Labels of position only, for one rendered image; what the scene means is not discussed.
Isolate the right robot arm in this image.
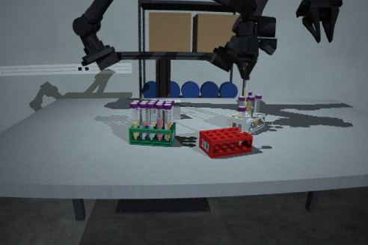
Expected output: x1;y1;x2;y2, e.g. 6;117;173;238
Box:
73;0;277;60

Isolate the green tube rack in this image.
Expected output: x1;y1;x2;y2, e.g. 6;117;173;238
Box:
129;122;176;147

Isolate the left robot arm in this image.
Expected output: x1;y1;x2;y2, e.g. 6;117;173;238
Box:
218;0;268;56

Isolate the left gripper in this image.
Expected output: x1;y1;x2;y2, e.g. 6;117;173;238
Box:
296;0;343;43

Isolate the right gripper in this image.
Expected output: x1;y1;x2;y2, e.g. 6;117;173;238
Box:
234;36;259;80

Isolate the red tube rack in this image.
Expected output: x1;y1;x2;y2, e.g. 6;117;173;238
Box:
199;127;253;158

